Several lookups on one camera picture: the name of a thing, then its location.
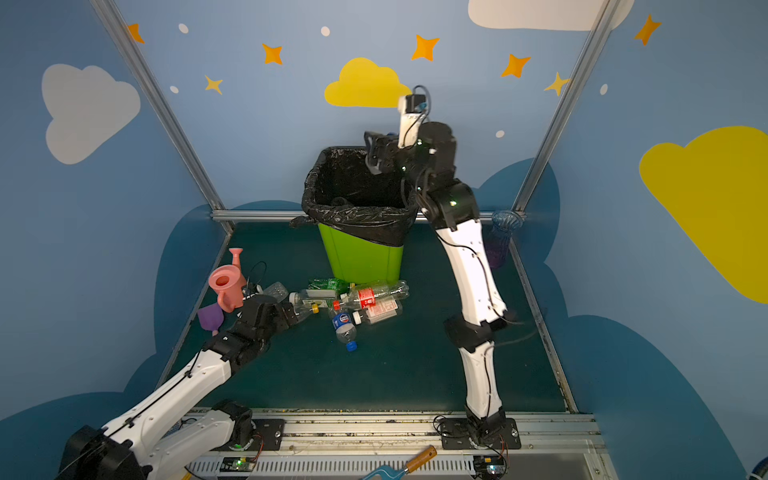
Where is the left aluminium frame post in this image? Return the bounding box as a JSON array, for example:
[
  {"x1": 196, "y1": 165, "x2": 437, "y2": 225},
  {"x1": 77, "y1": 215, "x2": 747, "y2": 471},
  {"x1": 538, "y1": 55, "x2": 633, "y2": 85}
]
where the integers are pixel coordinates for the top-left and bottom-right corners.
[{"x1": 90, "y1": 0, "x2": 225, "y2": 213}]

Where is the aluminium frame post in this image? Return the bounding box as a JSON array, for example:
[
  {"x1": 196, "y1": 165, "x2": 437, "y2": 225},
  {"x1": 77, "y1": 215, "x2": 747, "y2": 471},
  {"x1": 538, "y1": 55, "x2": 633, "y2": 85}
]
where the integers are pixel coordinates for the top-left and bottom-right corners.
[
  {"x1": 512, "y1": 0, "x2": 621, "y2": 214},
  {"x1": 90, "y1": 0, "x2": 225, "y2": 213}
]

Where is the green plastic bin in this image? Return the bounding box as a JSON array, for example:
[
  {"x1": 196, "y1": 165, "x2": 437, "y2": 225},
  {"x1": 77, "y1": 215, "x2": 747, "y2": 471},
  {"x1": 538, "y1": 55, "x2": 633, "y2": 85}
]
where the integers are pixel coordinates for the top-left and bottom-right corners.
[{"x1": 318, "y1": 224, "x2": 404, "y2": 284}]

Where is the clear bottle red cola label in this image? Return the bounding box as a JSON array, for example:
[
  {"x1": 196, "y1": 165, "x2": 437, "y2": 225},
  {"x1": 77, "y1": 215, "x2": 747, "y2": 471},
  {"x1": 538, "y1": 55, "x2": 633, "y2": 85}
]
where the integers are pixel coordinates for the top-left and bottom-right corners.
[{"x1": 333, "y1": 280, "x2": 409, "y2": 310}]

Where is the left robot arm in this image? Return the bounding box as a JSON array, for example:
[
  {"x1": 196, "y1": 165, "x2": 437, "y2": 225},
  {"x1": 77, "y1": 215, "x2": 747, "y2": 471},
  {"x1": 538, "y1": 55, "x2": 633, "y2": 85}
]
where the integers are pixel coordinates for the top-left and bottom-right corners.
[{"x1": 57, "y1": 294, "x2": 300, "y2": 479}]

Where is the pink watering can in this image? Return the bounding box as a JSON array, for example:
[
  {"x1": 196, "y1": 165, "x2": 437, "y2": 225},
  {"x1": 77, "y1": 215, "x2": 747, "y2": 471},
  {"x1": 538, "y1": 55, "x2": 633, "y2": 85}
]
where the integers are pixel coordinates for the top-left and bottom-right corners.
[{"x1": 208, "y1": 248, "x2": 246, "y2": 313}]

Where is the right aluminium frame post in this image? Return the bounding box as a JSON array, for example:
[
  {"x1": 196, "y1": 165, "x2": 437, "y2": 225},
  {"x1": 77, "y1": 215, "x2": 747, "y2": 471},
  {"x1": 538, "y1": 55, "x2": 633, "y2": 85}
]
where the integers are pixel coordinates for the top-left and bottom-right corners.
[{"x1": 512, "y1": 0, "x2": 621, "y2": 214}]

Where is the crushed green bottle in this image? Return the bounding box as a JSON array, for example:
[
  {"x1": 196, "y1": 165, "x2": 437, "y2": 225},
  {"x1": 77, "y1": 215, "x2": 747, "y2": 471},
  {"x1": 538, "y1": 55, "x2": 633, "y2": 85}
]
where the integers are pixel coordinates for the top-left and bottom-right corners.
[{"x1": 308, "y1": 278, "x2": 350, "y2": 295}]

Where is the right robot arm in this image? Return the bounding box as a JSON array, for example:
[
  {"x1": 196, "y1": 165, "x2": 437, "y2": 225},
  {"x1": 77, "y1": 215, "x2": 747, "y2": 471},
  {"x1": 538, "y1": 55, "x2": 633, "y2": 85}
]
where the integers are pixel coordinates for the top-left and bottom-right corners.
[{"x1": 364, "y1": 122, "x2": 513, "y2": 445}]

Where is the scraper with wooden handle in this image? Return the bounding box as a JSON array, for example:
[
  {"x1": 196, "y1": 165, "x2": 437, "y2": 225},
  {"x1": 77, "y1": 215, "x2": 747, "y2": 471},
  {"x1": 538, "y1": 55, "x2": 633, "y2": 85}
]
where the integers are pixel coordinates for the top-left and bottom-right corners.
[{"x1": 359, "y1": 444, "x2": 439, "y2": 480}]

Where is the black bin liner bag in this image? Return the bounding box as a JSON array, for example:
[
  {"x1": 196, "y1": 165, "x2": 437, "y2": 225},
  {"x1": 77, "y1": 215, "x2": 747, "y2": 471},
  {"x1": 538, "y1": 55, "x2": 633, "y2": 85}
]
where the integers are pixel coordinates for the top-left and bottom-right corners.
[{"x1": 301, "y1": 147, "x2": 418, "y2": 247}]

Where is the purple ribbed glass vase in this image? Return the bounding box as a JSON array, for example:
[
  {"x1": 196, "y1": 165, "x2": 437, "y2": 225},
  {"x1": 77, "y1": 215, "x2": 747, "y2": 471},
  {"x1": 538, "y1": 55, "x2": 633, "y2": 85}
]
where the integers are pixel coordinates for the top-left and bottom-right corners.
[{"x1": 484, "y1": 210, "x2": 524, "y2": 269}]

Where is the aluminium back frame rail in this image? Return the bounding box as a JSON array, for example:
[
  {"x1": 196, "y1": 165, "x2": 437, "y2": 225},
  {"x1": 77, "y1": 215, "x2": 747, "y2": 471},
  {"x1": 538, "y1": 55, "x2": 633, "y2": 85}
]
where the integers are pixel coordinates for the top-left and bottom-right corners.
[{"x1": 211, "y1": 209, "x2": 527, "y2": 225}]

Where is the clear bottle white cap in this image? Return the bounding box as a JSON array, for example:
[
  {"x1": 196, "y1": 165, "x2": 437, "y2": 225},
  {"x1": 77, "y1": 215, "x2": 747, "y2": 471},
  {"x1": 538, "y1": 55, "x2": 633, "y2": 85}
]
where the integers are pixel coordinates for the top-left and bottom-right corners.
[{"x1": 262, "y1": 282, "x2": 289, "y2": 303}]

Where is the pink label crushed bottle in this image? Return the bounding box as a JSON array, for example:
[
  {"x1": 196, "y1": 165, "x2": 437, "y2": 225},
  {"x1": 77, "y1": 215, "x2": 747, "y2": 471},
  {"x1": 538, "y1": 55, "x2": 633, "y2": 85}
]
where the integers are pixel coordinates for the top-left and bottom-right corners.
[{"x1": 352, "y1": 299, "x2": 402, "y2": 325}]

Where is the Pepsi bottle blue label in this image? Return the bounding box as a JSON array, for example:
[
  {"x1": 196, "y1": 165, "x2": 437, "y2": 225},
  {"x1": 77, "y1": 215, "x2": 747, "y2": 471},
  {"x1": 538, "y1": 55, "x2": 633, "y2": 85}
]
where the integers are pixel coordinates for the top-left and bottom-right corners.
[{"x1": 332, "y1": 311, "x2": 358, "y2": 352}]

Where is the clear bottle white green label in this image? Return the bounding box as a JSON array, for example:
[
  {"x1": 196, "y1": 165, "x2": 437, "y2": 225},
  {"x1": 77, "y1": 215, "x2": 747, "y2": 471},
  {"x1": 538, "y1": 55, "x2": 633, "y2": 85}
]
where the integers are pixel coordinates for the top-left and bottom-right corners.
[{"x1": 288, "y1": 289, "x2": 338, "y2": 306}]

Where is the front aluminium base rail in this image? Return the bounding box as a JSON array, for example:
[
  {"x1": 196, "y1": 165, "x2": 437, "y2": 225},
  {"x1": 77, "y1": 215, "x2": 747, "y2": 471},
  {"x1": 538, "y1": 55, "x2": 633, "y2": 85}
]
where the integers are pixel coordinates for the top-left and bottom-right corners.
[{"x1": 182, "y1": 409, "x2": 618, "y2": 479}]

